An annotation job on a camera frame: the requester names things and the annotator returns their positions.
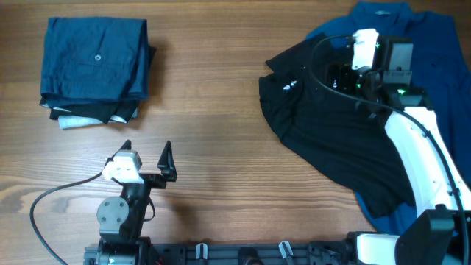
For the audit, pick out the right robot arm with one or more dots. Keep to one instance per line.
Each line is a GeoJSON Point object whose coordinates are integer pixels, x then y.
{"type": "Point", "coordinates": [440, 234]}

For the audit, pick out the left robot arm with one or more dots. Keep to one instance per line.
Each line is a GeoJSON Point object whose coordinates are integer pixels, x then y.
{"type": "Point", "coordinates": [121, 218]}

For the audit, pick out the black polo shirt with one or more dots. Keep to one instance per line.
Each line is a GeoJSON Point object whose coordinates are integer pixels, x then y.
{"type": "Point", "coordinates": [337, 137]}

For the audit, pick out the blue polo shirt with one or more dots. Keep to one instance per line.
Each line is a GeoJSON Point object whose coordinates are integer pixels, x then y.
{"type": "Point", "coordinates": [437, 60]}

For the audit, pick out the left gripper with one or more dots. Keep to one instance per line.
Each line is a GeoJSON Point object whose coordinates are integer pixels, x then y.
{"type": "Point", "coordinates": [158, 182]}

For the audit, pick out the folded blue shorts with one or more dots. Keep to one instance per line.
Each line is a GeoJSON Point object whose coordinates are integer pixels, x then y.
{"type": "Point", "coordinates": [87, 60]}

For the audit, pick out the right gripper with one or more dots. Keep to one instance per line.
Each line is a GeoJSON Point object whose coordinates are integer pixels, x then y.
{"type": "Point", "coordinates": [344, 71]}

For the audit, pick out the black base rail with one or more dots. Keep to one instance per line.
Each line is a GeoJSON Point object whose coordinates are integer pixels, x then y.
{"type": "Point", "coordinates": [315, 252]}

